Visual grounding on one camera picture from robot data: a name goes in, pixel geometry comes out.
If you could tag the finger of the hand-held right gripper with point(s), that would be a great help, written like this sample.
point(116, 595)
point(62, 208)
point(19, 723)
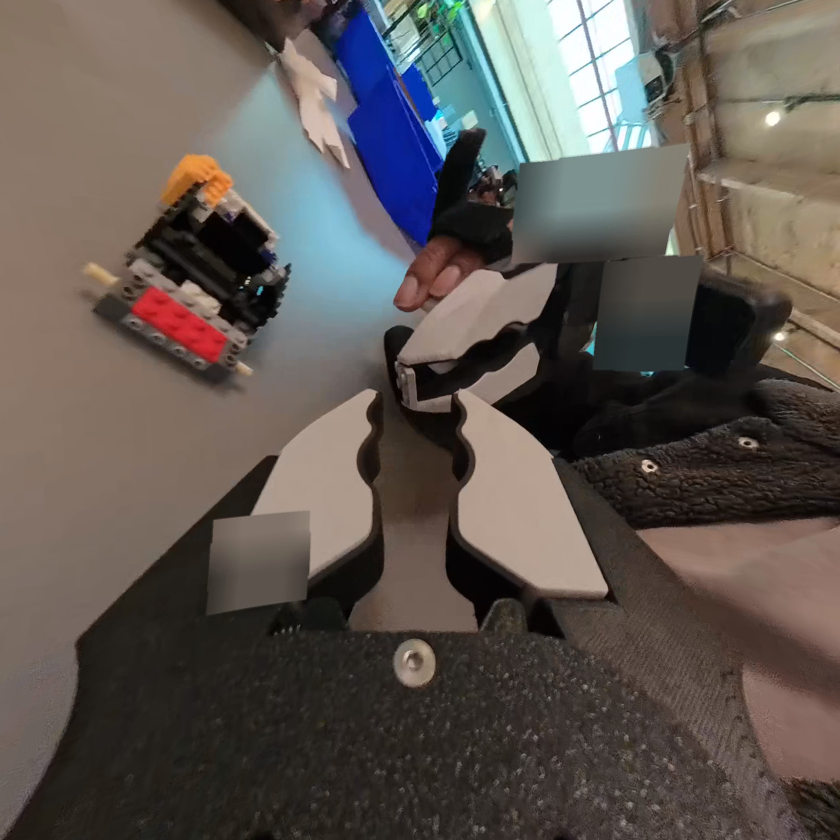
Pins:
point(472, 308)
point(512, 374)

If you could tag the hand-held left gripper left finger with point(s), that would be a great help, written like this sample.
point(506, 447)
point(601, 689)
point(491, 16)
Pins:
point(328, 472)

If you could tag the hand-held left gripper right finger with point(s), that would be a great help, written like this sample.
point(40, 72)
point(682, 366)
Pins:
point(525, 518)

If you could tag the toy brick car model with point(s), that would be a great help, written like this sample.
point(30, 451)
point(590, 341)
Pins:
point(190, 321)

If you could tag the grey desk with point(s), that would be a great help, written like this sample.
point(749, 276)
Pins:
point(98, 459)

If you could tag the person's right hand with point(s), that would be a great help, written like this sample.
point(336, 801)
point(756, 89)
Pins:
point(439, 269)

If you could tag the person's dark fleece jacket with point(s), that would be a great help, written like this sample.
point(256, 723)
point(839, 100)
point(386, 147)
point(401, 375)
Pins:
point(722, 485)

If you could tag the blue plastic bin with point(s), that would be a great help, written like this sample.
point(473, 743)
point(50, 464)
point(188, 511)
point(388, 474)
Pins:
point(394, 144)

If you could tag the torn white paper bag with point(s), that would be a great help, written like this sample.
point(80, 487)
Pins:
point(315, 98)

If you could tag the white ceiling device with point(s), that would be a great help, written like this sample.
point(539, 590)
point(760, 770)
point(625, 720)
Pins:
point(649, 75)

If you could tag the green plant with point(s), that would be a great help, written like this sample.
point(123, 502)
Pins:
point(443, 8)

